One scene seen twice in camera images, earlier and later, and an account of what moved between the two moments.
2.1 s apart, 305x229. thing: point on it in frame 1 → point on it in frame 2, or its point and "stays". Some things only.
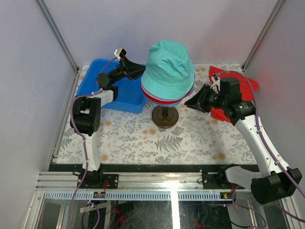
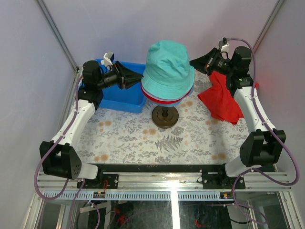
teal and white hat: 169,74 stays
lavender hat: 169,98 stays
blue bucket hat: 190,92 stays
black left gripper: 129,69 → 131,77
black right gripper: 198,100 → 207,62
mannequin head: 165,117 stays
